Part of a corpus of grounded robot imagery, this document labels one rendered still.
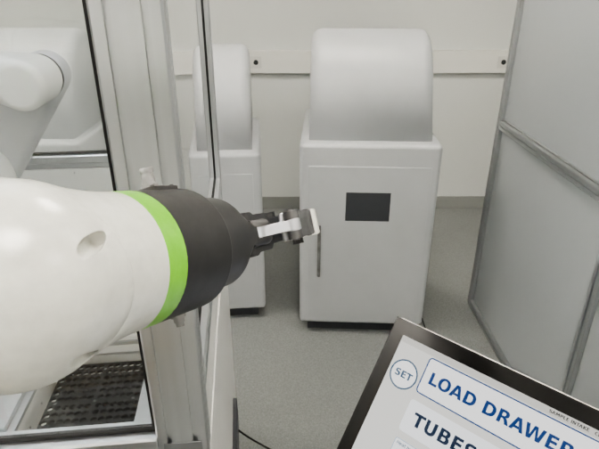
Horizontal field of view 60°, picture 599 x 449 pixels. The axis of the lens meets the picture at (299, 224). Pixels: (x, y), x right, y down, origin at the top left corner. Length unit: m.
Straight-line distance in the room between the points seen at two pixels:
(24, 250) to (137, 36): 0.40
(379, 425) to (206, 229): 0.49
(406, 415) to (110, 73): 0.57
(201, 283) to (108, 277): 0.09
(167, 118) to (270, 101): 3.24
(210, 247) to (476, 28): 3.70
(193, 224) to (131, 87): 0.31
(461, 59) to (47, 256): 3.76
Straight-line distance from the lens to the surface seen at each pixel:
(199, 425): 0.88
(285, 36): 3.79
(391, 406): 0.77
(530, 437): 0.72
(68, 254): 0.26
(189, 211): 0.35
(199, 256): 0.34
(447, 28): 3.92
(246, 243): 0.41
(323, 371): 2.49
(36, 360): 0.27
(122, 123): 0.65
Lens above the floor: 1.64
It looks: 25 degrees down
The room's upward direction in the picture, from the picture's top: straight up
